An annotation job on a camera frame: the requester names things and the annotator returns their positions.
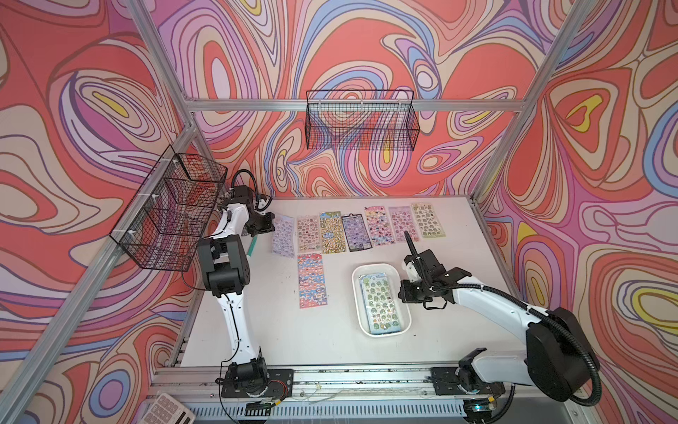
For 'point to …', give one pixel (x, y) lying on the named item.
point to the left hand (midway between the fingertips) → (275, 228)
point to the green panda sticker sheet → (332, 232)
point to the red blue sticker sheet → (312, 281)
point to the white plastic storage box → (395, 275)
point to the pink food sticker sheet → (308, 233)
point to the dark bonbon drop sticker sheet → (356, 232)
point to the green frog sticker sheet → (380, 304)
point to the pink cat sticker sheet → (379, 227)
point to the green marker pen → (252, 246)
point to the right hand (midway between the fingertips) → (402, 302)
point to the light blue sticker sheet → (283, 238)
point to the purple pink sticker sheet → (403, 220)
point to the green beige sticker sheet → (427, 221)
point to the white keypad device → (166, 410)
